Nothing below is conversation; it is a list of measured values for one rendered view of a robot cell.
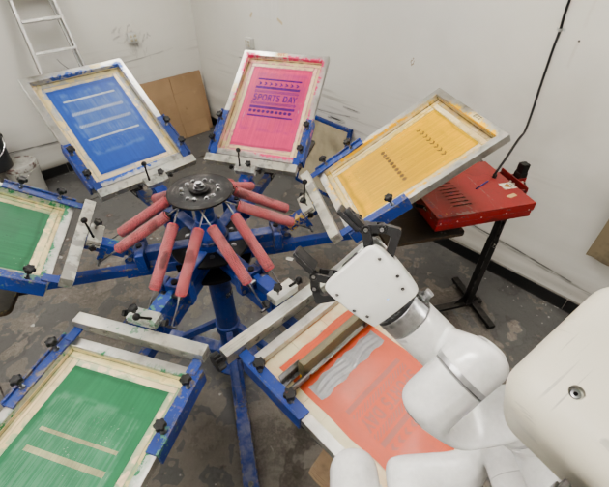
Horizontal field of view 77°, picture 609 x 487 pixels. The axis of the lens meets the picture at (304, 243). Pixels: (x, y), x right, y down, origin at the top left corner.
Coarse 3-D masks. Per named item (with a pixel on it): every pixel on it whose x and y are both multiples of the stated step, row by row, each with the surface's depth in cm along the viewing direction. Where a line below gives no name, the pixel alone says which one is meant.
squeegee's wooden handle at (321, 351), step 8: (352, 320) 149; (360, 320) 151; (344, 328) 146; (352, 328) 149; (328, 336) 143; (336, 336) 143; (344, 336) 148; (320, 344) 140; (328, 344) 140; (336, 344) 146; (312, 352) 138; (320, 352) 138; (328, 352) 143; (304, 360) 135; (312, 360) 137; (320, 360) 142; (304, 368) 135
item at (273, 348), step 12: (312, 312) 160; (324, 312) 162; (300, 324) 156; (312, 324) 160; (288, 336) 151; (264, 348) 147; (276, 348) 147; (312, 420) 126; (312, 432) 124; (324, 432) 123; (324, 444) 121; (336, 444) 120
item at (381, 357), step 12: (348, 312) 165; (336, 324) 160; (324, 336) 155; (360, 336) 155; (384, 336) 155; (348, 348) 151; (384, 348) 151; (396, 348) 151; (372, 360) 147; (384, 360) 147; (408, 360) 147; (360, 372) 143; (372, 372) 143
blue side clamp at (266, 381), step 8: (248, 368) 139; (264, 368) 139; (256, 376) 136; (264, 376) 137; (272, 376) 137; (256, 384) 141; (264, 384) 134; (272, 384) 135; (280, 384) 135; (272, 392) 132; (280, 392) 132; (272, 400) 136; (280, 400) 129; (296, 400) 130; (280, 408) 133; (288, 408) 127; (296, 408) 128; (304, 408) 128; (288, 416) 131; (296, 416) 125; (296, 424) 129
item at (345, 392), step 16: (304, 352) 150; (320, 368) 145; (304, 384) 140; (352, 384) 140; (368, 384) 140; (320, 400) 135; (336, 400) 135; (352, 400) 135; (336, 416) 131; (352, 432) 127; (416, 432) 127; (368, 448) 123; (384, 448) 123; (400, 448) 123; (416, 448) 123; (432, 448) 123; (448, 448) 123; (384, 464) 120
